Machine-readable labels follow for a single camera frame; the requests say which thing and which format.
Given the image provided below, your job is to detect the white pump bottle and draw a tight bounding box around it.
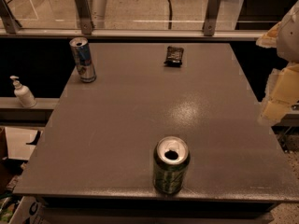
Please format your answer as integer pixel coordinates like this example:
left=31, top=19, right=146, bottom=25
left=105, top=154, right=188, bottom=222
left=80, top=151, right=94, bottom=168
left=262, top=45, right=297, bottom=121
left=10, top=76, right=36, bottom=108

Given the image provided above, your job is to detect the silver blue redbull can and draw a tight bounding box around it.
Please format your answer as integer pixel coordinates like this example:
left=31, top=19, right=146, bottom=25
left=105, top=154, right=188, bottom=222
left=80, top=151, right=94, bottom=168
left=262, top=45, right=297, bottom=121
left=69, top=37, right=96, bottom=83

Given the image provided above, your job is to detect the green soda can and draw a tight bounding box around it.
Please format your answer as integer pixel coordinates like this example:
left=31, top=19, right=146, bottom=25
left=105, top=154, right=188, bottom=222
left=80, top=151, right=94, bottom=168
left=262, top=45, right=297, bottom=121
left=153, top=136, right=191, bottom=195

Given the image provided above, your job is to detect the middle metal rail bracket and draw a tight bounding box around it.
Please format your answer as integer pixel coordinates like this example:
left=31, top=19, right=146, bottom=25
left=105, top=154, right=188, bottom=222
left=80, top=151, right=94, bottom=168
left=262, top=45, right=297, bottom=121
left=75, top=0, right=93, bottom=35

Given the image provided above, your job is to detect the metal rail beam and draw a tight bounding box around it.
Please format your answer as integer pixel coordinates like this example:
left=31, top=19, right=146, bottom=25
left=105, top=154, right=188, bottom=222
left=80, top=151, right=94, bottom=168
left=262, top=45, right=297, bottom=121
left=0, top=28, right=265, bottom=41

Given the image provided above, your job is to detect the metal rail bracket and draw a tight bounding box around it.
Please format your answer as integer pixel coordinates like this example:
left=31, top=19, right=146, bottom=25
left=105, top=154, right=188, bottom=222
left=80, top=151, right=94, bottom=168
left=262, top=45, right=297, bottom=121
left=0, top=0, right=21, bottom=34
left=75, top=0, right=93, bottom=35
left=203, top=0, right=221, bottom=36

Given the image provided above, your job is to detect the left metal rail bracket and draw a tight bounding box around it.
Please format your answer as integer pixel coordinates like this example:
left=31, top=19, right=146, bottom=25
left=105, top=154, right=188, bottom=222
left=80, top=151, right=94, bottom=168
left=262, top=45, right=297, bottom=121
left=0, top=0, right=21, bottom=34

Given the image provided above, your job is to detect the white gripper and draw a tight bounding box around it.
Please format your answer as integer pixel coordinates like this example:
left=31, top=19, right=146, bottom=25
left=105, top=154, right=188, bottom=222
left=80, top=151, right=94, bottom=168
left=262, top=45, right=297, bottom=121
left=256, top=1, right=299, bottom=126

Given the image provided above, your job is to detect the white cardboard box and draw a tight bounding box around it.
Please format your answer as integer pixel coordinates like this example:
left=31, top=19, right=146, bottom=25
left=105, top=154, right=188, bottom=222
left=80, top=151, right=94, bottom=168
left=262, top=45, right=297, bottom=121
left=8, top=196, right=42, bottom=224

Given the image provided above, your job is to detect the dark snack bag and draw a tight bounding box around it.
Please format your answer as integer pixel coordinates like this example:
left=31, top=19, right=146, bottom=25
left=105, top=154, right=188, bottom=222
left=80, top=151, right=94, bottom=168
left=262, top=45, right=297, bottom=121
left=164, top=46, right=184, bottom=67

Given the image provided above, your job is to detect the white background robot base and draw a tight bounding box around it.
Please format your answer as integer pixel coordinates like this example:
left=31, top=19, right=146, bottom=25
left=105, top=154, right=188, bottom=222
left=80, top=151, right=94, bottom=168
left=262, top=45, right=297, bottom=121
left=64, top=0, right=108, bottom=29

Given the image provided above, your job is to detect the right metal rail bracket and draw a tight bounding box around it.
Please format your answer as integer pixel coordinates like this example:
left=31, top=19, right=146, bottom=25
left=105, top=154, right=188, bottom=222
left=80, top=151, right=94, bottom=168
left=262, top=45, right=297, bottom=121
left=203, top=0, right=221, bottom=36

